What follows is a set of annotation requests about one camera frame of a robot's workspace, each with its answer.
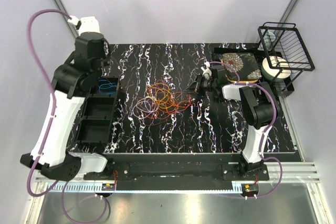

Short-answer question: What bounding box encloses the orange thin cable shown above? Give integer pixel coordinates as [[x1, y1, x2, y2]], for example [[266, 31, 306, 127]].
[[145, 83, 196, 124]]

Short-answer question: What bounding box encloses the white round bowl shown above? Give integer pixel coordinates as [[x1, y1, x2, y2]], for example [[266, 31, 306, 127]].
[[261, 56, 291, 81]]

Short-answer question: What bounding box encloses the black three-compartment tray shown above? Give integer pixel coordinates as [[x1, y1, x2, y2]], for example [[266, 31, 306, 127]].
[[75, 77, 119, 144]]

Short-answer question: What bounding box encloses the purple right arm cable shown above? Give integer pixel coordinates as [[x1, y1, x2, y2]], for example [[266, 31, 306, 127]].
[[204, 61, 281, 161]]

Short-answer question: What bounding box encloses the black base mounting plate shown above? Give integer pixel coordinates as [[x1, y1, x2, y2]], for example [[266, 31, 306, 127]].
[[83, 162, 269, 191]]

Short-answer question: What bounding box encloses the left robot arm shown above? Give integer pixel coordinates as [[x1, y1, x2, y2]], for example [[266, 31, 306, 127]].
[[20, 32, 113, 182]]

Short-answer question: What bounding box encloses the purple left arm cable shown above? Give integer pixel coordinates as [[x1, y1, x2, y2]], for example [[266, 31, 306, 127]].
[[26, 9, 77, 197]]

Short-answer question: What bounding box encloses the blue thin cable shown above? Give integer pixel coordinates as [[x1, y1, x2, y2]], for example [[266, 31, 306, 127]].
[[97, 78, 118, 97]]

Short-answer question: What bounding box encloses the white thin cable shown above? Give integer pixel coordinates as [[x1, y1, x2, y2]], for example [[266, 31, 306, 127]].
[[132, 97, 158, 120]]

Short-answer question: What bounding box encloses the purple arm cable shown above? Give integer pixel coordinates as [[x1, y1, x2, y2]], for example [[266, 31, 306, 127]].
[[26, 9, 77, 197], [204, 61, 281, 161]]

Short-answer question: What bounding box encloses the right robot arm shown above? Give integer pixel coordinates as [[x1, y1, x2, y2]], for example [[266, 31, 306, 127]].
[[187, 62, 282, 180]]

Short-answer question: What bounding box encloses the yellow thin cable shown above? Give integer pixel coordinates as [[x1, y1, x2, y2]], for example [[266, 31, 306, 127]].
[[148, 83, 174, 113]]

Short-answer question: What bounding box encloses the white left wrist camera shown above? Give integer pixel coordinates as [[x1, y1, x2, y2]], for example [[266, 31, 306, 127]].
[[68, 15, 100, 35]]

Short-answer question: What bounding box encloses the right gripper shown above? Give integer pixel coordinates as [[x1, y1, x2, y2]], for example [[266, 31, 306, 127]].
[[183, 74, 216, 98]]

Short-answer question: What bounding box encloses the glass cup in rack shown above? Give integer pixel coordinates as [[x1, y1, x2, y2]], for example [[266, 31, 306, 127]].
[[264, 31, 276, 51]]

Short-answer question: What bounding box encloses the black wire dish rack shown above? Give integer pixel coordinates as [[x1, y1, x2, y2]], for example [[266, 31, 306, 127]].
[[258, 22, 315, 97]]

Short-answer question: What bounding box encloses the floral patterned box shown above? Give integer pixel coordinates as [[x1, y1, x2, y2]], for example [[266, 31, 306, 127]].
[[220, 52, 262, 83]]

